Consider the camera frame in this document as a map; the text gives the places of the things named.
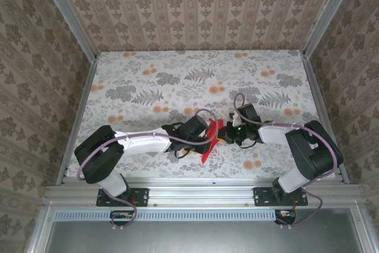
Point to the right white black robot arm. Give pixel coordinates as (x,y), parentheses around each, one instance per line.
(272,134)

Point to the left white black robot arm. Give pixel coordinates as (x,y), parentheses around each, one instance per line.
(145,143)

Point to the long aluminium crossbeam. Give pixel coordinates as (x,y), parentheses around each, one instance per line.
(201,190)

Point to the grey metal panel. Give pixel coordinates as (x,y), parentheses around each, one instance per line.
(201,238)

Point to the black board with connectors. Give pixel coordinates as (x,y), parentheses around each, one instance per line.
(285,215)
(121,216)

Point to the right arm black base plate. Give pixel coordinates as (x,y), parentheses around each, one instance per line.
(262,196)

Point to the aluminium side rail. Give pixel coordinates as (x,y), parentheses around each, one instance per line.
(327,119)
(77,119)

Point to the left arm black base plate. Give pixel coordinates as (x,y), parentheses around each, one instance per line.
(142,196)

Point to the aluminium corner post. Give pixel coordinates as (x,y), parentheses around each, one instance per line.
(68,16)
(330,16)

